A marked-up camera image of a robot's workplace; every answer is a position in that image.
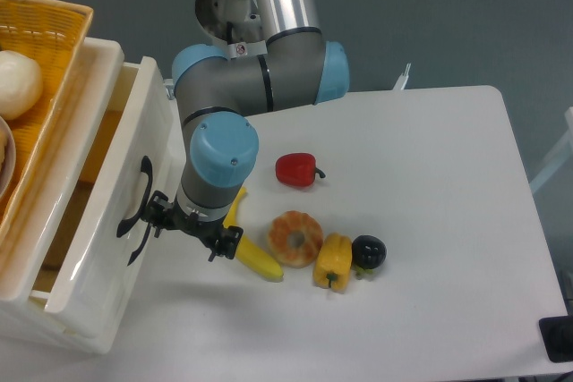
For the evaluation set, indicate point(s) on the yellow bell pepper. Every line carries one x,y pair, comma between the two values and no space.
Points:
333,264

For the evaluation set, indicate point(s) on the yellow banana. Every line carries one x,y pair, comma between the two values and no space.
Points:
250,254

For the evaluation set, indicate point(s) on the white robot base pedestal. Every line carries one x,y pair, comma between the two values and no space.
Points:
234,26

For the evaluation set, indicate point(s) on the white frame right edge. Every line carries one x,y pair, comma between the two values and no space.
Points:
555,158

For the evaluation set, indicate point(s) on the white drawer cabinet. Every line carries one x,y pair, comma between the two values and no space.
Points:
36,211

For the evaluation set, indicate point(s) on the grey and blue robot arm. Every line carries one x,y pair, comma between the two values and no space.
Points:
216,93

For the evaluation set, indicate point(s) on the red bell pepper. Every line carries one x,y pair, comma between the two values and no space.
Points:
298,170

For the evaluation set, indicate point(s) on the yellow toast slice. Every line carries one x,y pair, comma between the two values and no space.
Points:
100,146

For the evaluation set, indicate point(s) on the black device at table edge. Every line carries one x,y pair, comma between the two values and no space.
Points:
557,337

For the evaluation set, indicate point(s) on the bowl in basket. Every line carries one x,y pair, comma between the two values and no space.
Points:
8,156

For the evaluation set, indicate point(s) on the yellow wicker basket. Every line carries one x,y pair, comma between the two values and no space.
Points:
50,32

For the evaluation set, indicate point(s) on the white bread roll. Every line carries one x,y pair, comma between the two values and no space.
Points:
21,84

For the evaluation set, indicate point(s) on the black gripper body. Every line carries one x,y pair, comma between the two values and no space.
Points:
170,216

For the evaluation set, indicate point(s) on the black round fruit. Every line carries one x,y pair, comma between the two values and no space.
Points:
368,255

